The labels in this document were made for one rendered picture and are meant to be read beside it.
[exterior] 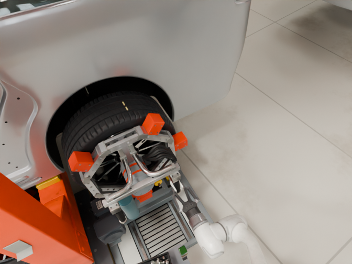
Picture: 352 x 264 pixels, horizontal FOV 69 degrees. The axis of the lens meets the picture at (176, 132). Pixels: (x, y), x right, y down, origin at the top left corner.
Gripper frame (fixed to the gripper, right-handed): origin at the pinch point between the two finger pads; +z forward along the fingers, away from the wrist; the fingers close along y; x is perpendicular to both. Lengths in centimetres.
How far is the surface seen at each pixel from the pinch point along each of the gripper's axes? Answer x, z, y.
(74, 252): -2, -6, -61
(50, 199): -15, 37, -70
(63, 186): -15, 42, -61
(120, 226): -44, 11, -40
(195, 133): -83, 77, 58
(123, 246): -75, 8, -47
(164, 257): -28.6, -23.6, -22.5
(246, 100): -83, 88, 131
